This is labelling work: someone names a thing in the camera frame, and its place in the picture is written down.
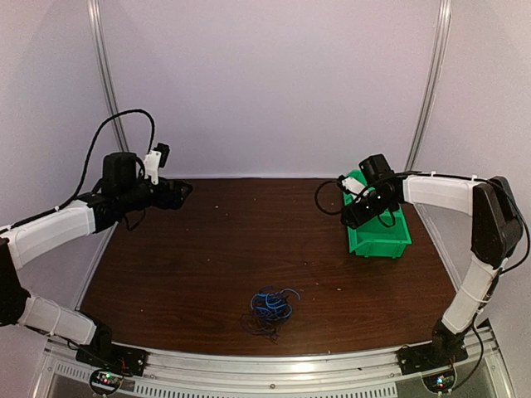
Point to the front aluminium rail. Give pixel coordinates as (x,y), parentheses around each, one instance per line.
(372,373)

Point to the left aluminium frame post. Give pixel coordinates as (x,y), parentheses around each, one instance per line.
(102,60)

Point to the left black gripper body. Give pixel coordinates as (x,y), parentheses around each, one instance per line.
(161,201)

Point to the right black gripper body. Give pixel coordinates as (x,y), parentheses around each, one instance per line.
(376,207)

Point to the aluminium frame post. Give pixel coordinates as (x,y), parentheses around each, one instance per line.
(102,60)
(442,33)

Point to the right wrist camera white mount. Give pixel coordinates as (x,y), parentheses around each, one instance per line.
(350,185)

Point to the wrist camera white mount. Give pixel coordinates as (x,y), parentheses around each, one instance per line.
(350,185)
(154,160)

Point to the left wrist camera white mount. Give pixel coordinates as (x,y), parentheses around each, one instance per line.
(154,160)

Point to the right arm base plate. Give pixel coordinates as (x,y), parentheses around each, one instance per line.
(424,357)

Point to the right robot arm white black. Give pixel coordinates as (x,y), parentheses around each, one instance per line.
(497,228)

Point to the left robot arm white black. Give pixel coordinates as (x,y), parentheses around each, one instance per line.
(128,184)

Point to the right aluminium frame post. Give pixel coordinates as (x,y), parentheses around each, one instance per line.
(442,33)

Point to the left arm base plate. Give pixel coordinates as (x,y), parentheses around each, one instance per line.
(126,361)

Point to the green bin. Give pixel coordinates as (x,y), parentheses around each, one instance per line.
(385,236)

